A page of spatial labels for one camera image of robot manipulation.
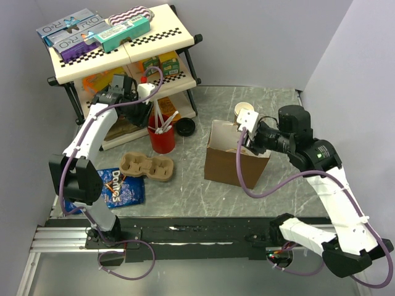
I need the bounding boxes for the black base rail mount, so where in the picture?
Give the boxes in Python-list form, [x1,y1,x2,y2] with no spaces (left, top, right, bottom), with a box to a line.
[77,215,340,266]

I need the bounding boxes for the blue Doritos chip bag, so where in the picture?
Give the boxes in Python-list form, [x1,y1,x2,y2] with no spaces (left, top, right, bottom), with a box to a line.
[63,168,146,213]

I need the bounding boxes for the brown snack bag lower shelf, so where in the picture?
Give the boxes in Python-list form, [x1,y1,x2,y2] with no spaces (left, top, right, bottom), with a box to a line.
[104,118,140,141]

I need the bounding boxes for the black coffee cup lids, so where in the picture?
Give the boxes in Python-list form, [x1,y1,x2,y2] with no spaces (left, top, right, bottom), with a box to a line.
[175,118,196,137]

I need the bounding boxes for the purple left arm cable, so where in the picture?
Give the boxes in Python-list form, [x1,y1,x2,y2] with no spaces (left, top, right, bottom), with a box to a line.
[59,67,164,281]

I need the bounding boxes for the white wrapped straw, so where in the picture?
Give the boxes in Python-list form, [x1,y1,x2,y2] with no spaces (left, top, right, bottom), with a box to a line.
[160,111,179,133]
[154,100,164,134]

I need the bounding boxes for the brown paper cups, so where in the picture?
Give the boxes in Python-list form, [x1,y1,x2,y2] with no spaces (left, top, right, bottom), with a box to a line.
[233,101,256,124]

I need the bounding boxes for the cream checkered shelf rack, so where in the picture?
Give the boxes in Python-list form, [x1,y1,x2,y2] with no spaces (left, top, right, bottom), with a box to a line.
[47,3,204,152]

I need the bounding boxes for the brown pulp cup carrier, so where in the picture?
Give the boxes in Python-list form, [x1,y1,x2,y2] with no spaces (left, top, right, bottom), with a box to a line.
[119,152,174,182]

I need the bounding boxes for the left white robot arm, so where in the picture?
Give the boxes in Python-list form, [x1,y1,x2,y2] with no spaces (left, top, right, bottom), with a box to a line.
[49,75,161,248]

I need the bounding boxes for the purple wavy pouch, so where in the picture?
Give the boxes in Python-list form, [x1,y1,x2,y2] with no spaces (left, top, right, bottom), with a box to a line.
[108,6,155,26]

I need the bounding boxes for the red ribbed plastic cup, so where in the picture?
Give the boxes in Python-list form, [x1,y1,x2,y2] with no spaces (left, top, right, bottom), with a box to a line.
[148,115,175,154]

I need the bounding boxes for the brown paper takeout bag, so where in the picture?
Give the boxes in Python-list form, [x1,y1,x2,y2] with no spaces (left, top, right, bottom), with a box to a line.
[204,120,271,189]

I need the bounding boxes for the green orange snack box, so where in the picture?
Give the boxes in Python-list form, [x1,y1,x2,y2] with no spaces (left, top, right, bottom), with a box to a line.
[82,73,108,94]

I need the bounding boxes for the silver RO foil box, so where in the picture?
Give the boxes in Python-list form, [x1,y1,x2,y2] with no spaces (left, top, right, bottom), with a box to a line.
[36,9,104,46]

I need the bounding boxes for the purple RO foil box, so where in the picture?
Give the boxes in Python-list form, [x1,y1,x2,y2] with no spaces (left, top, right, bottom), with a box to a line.
[53,31,101,62]

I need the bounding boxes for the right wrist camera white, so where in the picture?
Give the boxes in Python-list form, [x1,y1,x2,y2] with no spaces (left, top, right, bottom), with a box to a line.
[236,108,259,140]

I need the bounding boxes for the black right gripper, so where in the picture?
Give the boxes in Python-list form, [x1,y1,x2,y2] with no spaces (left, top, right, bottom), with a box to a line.
[237,121,293,156]

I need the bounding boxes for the teal foil box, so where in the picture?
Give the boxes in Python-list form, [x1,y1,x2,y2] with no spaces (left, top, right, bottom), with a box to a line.
[94,15,151,52]

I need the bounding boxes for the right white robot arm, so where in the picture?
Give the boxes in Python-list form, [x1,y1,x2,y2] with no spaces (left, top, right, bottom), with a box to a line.
[236,105,394,289]

